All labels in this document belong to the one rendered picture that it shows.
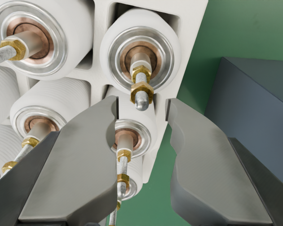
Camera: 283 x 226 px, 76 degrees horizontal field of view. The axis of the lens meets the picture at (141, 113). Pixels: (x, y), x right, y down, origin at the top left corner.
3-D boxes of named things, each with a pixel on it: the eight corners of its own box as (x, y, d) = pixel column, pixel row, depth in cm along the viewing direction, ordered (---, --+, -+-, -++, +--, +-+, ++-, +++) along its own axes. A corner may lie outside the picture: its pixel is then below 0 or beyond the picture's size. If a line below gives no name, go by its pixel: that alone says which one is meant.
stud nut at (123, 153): (115, 155, 25) (114, 160, 24) (120, 147, 24) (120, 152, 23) (128, 160, 25) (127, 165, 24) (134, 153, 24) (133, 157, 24)
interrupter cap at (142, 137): (93, 145, 28) (91, 149, 27) (112, 109, 24) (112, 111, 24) (136, 162, 30) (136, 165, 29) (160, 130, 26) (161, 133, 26)
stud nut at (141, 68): (147, 62, 17) (147, 65, 16) (153, 78, 18) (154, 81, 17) (128, 70, 17) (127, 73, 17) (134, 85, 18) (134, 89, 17)
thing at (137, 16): (171, 15, 34) (197, 32, 19) (154, 63, 39) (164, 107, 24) (122, -3, 33) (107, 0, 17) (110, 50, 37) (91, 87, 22)
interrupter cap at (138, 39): (184, 38, 20) (185, 40, 19) (159, 97, 23) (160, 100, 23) (116, 15, 18) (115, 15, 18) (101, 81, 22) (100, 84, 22)
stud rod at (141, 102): (143, 62, 18) (146, 97, 12) (147, 71, 19) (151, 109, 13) (134, 66, 19) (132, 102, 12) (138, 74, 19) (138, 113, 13)
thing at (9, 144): (24, 89, 42) (-42, 142, 27) (58, 115, 46) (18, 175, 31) (2, 111, 45) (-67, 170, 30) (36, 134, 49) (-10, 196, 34)
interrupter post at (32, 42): (41, 29, 19) (24, 35, 16) (47, 53, 20) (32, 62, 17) (17, 28, 19) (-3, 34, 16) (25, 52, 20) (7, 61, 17)
